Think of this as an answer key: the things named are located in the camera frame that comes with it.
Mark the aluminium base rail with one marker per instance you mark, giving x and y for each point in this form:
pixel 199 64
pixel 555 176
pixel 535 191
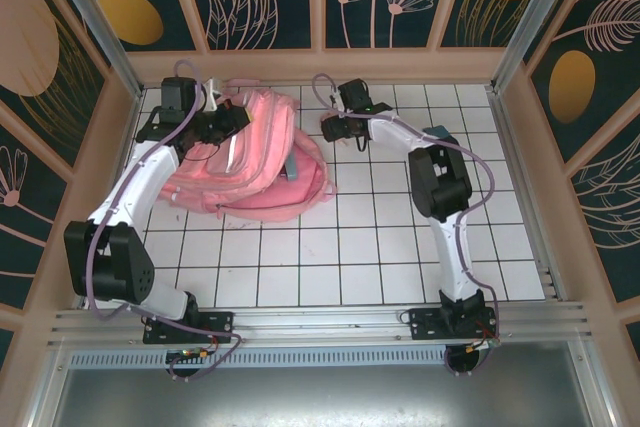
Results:
pixel 320 322

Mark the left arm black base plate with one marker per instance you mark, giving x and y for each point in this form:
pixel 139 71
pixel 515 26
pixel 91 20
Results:
pixel 217 327

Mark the aluminium side rail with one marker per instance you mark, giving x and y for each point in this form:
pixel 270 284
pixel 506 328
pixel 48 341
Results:
pixel 531 202

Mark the grey metal sheet panel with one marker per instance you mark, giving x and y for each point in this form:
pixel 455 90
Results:
pixel 320 397

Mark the aluminium frame post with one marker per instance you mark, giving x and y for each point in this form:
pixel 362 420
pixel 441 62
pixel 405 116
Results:
pixel 90 12
pixel 545 12

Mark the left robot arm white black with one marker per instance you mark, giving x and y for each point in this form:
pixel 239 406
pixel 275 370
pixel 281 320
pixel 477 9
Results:
pixel 135 182

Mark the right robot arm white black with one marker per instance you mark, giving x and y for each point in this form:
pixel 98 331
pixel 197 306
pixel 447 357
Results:
pixel 452 257

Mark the pink backpack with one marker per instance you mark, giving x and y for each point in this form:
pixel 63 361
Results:
pixel 270 147

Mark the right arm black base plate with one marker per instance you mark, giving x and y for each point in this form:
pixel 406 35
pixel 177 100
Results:
pixel 425 322

